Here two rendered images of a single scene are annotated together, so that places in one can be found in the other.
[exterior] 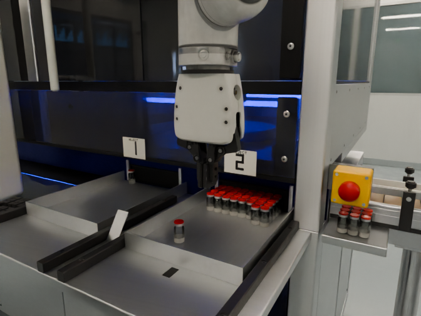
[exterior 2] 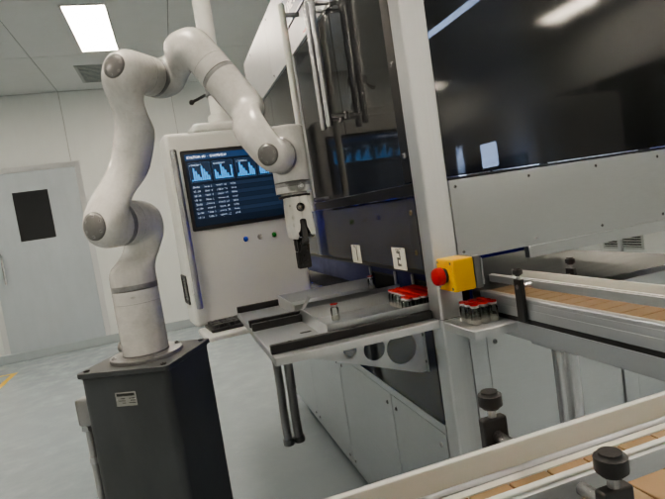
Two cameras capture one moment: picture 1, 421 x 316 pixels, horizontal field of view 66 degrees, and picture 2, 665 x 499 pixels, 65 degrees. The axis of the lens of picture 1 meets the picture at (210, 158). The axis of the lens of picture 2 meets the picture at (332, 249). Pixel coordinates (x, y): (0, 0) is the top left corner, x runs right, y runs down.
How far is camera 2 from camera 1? 0.98 m
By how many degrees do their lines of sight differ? 44
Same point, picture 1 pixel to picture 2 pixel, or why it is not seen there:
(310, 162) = (427, 253)
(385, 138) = not seen: outside the picture
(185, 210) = (372, 305)
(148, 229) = (325, 312)
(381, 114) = not seen: outside the picture
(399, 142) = not seen: outside the picture
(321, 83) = (420, 183)
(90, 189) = (332, 291)
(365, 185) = (450, 270)
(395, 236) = (522, 330)
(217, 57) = (284, 189)
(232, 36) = (292, 175)
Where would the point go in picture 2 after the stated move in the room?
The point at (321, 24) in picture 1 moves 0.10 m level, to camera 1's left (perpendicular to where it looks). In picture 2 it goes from (411, 136) to (377, 145)
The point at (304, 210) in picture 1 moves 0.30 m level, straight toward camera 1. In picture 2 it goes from (432, 300) to (325, 330)
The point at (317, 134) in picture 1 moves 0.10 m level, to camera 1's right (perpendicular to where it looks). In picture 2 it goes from (426, 228) to (463, 224)
